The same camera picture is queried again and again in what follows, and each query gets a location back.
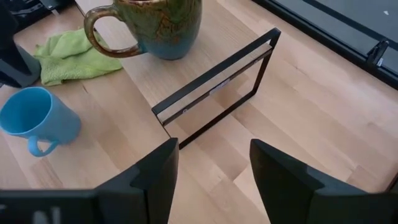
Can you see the black rail clamp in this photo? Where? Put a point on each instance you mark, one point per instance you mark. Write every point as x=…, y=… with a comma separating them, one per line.
x=377, y=53

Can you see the green microfibre cloth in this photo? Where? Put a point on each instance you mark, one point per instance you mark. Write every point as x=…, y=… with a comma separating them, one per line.
x=71, y=59

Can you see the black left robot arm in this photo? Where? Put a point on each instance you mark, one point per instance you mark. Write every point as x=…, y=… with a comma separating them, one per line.
x=34, y=7

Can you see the light blue faceted mug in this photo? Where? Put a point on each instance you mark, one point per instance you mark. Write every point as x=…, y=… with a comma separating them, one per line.
x=40, y=118

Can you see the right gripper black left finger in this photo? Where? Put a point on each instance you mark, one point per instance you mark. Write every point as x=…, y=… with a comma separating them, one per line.
x=149, y=186

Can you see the dark grey mug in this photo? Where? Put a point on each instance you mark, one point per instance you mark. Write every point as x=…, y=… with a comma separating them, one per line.
x=29, y=73

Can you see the black table edge rail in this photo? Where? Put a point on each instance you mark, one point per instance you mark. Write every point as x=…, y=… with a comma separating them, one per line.
x=335, y=31

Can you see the wooden shelf with black frame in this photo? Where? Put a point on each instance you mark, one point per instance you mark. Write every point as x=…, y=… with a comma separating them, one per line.
x=149, y=87

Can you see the green brown glazed mug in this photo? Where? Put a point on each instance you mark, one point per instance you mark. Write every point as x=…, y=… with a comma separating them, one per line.
x=164, y=28

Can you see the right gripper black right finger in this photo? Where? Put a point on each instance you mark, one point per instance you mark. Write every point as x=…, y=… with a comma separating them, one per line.
x=289, y=193

